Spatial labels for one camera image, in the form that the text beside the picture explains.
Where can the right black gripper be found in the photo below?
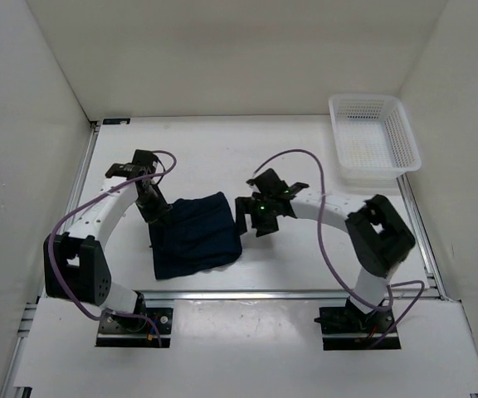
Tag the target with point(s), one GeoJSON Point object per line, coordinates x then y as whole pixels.
{"type": "Point", "coordinates": [245, 205]}

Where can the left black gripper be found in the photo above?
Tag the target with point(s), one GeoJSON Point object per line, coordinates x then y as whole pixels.
{"type": "Point", "coordinates": [162, 205]}

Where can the navy blue shorts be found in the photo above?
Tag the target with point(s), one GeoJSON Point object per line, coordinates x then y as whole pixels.
{"type": "Point", "coordinates": [197, 235]}

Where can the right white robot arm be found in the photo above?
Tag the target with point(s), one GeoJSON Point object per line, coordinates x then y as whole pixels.
{"type": "Point", "coordinates": [380, 238]}

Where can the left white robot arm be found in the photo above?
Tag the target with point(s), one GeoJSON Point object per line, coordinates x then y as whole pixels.
{"type": "Point", "coordinates": [75, 267]}

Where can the white plastic mesh basket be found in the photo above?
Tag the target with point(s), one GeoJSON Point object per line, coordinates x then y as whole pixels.
{"type": "Point", "coordinates": [373, 139]}

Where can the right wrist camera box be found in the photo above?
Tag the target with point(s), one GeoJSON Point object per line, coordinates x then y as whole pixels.
{"type": "Point", "coordinates": [268, 183]}

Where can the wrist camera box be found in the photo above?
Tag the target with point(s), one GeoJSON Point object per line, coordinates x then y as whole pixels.
{"type": "Point", "coordinates": [268, 183]}
{"type": "Point", "coordinates": [145, 159]}

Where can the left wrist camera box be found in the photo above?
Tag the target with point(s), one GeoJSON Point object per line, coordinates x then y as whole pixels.
{"type": "Point", "coordinates": [145, 159]}

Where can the aluminium front rail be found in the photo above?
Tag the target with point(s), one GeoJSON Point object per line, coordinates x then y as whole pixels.
{"type": "Point", "coordinates": [244, 294]}

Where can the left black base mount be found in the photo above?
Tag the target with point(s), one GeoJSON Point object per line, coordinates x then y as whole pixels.
{"type": "Point", "coordinates": [116, 331]}

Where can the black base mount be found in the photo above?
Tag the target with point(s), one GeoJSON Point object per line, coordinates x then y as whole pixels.
{"type": "Point", "coordinates": [116, 331]}
{"type": "Point", "coordinates": [347, 329]}

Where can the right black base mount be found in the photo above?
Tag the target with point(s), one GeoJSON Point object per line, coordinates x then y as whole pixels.
{"type": "Point", "coordinates": [347, 329]}

